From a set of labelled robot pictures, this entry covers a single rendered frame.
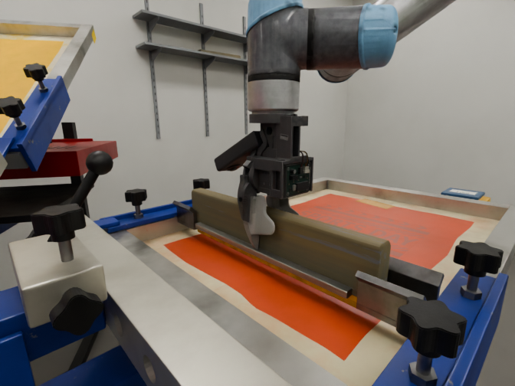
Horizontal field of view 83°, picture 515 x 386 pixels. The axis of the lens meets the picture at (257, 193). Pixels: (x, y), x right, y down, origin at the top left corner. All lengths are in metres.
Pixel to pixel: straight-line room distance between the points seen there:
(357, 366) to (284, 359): 0.09
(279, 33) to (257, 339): 0.36
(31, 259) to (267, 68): 0.33
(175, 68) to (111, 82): 0.53
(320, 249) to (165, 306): 0.21
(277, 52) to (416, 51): 3.95
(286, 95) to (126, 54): 2.18
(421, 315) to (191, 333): 0.17
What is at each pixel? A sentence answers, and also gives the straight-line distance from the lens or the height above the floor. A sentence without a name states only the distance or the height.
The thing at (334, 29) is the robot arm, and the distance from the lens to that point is 0.42.
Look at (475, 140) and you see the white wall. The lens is 4.07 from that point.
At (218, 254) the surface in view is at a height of 0.96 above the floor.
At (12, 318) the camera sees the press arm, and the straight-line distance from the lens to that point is 0.34.
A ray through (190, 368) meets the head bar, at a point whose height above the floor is 1.04.
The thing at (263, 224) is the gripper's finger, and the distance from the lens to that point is 0.44.
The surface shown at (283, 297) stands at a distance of 0.44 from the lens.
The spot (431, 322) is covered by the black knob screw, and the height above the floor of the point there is 1.06.
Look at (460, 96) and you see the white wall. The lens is 4.11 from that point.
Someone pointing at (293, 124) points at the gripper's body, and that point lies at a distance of 0.40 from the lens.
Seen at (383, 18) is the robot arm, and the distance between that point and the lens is 0.43.
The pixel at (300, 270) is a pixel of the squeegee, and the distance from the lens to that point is 0.42.
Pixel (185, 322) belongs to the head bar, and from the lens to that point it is 0.26.
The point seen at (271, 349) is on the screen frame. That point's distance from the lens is 0.31.
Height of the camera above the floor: 1.20
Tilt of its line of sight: 14 degrees down
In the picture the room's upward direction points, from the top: 1 degrees counter-clockwise
